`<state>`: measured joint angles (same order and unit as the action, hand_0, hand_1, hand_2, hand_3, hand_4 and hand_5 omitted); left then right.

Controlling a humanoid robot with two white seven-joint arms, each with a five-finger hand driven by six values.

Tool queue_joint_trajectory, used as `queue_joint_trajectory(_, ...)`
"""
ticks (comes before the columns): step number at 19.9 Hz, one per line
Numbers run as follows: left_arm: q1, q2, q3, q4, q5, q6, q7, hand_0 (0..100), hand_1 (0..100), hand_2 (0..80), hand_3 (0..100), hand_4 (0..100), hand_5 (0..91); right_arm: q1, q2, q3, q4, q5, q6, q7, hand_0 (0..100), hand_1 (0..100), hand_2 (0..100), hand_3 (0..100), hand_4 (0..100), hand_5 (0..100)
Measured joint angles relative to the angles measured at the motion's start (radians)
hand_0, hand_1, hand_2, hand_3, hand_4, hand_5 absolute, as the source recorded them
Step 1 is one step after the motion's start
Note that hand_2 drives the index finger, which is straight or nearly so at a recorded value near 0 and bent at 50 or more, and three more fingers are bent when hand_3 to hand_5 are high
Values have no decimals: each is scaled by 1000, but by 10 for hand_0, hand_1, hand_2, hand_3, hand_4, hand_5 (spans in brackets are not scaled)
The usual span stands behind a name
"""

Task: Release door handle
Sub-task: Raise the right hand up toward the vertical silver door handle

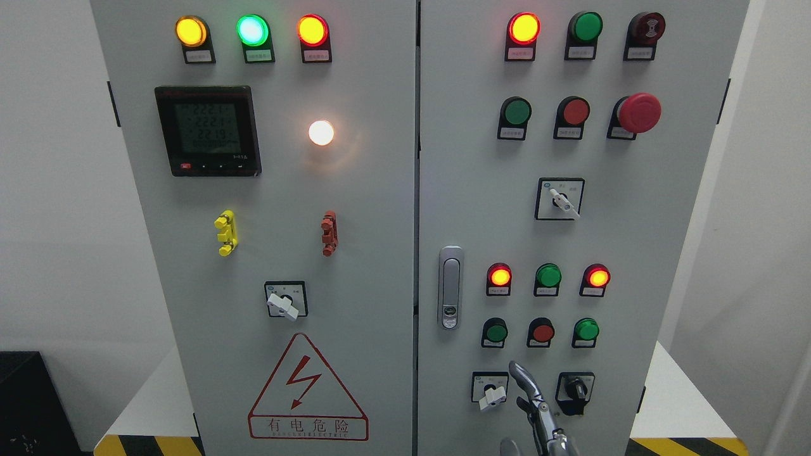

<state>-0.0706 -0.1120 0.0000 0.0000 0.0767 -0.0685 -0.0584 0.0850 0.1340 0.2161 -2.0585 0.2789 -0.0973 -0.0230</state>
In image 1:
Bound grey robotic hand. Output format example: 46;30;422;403
509;360;580;455

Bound silver door handle lock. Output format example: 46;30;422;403
438;245;464;330

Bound grey right cabinet door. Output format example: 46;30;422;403
416;1;750;455

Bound grey cabinet door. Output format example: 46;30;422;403
416;1;750;455
91;1;418;455

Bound grey left cabinet door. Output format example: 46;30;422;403
91;1;418;455

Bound red-orange indicator light left door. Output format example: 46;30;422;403
297;14;332;63

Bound yellow black hazard tape right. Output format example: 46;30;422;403
625;438;750;455

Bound yellow black hazard tape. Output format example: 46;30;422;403
625;438;750;455
93;434;205;455

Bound red push button lower middle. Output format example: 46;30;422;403
525;317;555;348

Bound red push button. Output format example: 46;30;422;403
553;96;591;141
525;317;555;348

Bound green push button lower right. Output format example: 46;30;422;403
571;317;600;348

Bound green push button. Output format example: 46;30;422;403
496;96;532;141
571;317;600;348
480;317;509;348

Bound green push button lower left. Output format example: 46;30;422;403
480;317;509;348

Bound green indicator lower middle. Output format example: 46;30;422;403
533;263;562;297

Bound red lit indicator lower right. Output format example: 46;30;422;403
579;263;611;298

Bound red lit indicator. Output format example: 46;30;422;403
504;11;542;61
579;263;611;298
485;262;512;296

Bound red lit indicator lower left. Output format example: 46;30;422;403
485;262;512;296

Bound red electrical hazard warning sticker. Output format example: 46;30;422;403
247;332;369;441

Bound red plastic terminal clip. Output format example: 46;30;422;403
321;210;339;257

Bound red push button upper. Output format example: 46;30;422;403
553;96;591;141

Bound green push button upper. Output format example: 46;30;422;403
496;96;532;141

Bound red emergency stop mushroom button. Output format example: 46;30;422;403
606;92;661;141

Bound yellow plastic terminal clip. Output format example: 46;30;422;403
214;210;239;257

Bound white lit indicator lamp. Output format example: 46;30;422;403
308;119;335;146

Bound red lit indicator top right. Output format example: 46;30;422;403
504;11;542;61

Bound green indicator top right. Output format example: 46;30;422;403
564;11;603;61

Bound dark red buzzer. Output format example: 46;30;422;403
623;12;666;61

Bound yellow black hazard tape left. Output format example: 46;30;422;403
93;434;205;455

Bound black digital power meter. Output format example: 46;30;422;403
155;85;262;177

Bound green lit indicator light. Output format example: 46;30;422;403
236;14;276;63

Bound black box on floor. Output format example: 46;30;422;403
1;351;82;455

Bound yellow indicator light top left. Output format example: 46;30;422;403
175;15;215;64

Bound black selector switch right door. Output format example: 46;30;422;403
555;372;596;416

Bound white selector switch right door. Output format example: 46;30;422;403
470;370;509;412

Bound white selector switch door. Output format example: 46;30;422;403
470;370;509;412
264;281;308;321

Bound white key selector switch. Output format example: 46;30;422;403
535;178;585;220

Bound white selector switch left door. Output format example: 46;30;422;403
264;281;308;321

